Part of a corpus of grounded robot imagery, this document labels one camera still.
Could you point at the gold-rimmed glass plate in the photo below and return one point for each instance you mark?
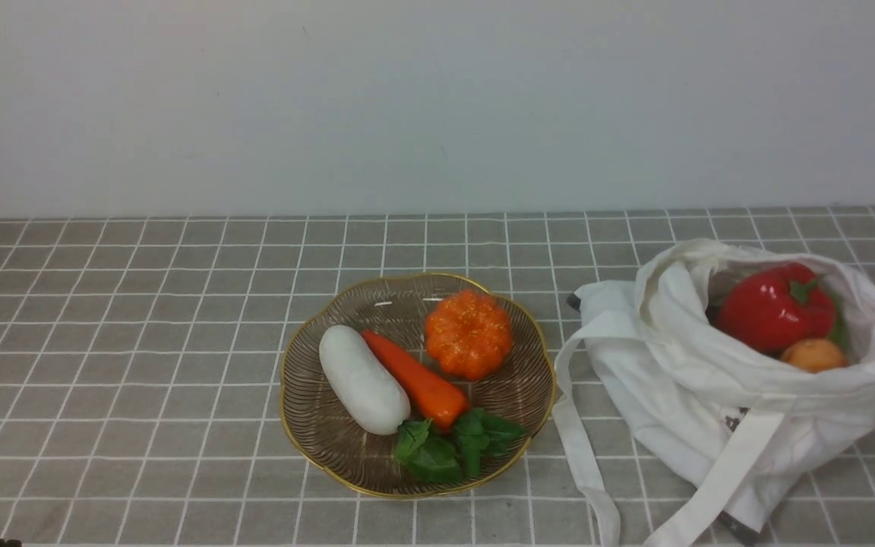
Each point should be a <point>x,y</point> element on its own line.
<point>523,390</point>

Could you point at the red bell pepper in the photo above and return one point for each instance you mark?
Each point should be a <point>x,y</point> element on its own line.
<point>773,309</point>

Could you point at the orange pumpkin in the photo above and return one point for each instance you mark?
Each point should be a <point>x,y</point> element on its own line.
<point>469,335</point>

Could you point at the white cloth bag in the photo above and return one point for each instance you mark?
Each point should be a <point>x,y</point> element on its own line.
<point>740,426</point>

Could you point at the small orange fruit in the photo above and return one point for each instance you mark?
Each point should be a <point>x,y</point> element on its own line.
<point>815,356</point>

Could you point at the orange carrot with leaves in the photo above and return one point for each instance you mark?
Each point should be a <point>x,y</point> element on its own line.
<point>451,439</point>

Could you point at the grey checked tablecloth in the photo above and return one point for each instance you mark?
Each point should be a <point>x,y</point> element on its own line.
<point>139,393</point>

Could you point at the white radish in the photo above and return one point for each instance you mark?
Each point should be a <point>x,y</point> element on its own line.
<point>368,392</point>

